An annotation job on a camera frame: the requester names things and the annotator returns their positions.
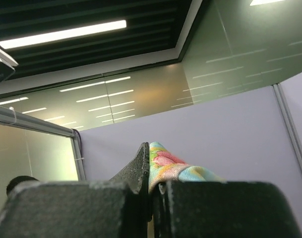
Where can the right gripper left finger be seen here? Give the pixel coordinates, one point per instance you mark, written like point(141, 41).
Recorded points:
point(116, 208)

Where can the pastel floral skirt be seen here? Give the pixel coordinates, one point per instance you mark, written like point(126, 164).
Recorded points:
point(164, 166)

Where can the overhead camera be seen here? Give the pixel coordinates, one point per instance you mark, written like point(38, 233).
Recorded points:
point(7, 66)

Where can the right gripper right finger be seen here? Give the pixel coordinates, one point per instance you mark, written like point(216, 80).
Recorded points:
point(233, 209)

